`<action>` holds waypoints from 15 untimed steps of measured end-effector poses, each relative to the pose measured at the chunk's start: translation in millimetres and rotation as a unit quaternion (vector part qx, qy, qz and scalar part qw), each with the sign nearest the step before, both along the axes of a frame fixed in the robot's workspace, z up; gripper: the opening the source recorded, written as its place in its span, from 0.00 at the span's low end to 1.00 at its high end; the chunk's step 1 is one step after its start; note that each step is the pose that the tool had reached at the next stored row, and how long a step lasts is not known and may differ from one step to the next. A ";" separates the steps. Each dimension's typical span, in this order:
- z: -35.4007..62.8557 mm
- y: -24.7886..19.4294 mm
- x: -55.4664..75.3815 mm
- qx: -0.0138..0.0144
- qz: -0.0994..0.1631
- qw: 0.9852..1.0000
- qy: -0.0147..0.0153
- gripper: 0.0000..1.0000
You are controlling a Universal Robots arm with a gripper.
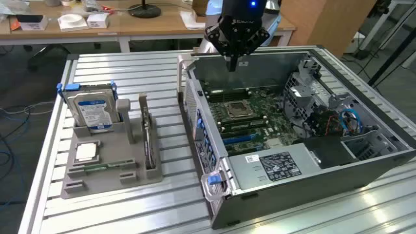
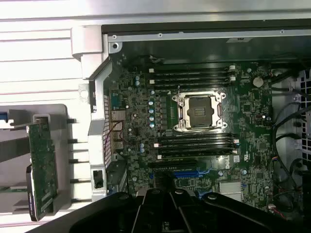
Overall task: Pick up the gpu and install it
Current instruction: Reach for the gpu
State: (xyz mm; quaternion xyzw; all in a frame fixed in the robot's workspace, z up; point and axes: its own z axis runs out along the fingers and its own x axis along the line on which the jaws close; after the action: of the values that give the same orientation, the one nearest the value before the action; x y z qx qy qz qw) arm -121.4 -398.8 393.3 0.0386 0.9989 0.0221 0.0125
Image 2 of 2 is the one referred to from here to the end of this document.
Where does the silver chipset heatsink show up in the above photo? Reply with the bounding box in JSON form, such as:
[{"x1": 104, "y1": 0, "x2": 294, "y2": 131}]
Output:
[{"x1": 218, "y1": 181, "x2": 243, "y2": 200}]

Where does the blue expansion slot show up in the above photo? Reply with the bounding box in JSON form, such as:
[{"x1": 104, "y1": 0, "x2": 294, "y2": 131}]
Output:
[{"x1": 148, "y1": 169, "x2": 205, "y2": 178}]

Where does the black expansion slot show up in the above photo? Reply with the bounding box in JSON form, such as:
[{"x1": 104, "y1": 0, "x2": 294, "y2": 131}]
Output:
[{"x1": 148, "y1": 157, "x2": 198, "y2": 165}]

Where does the grey open PC case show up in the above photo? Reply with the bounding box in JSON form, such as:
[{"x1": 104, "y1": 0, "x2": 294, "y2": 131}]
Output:
[{"x1": 70, "y1": 23, "x2": 311, "y2": 226}]

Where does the green motherboard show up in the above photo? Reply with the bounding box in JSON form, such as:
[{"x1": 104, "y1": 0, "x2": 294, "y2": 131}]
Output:
[{"x1": 108, "y1": 54, "x2": 274, "y2": 212}]

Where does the silver CPU socket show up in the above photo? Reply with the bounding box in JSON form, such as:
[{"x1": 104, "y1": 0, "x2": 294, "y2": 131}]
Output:
[{"x1": 171, "y1": 91, "x2": 228, "y2": 133}]

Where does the grey plastic parts rack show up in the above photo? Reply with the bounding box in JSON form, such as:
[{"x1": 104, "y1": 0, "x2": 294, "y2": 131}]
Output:
[{"x1": 0, "y1": 103, "x2": 80, "y2": 216}]

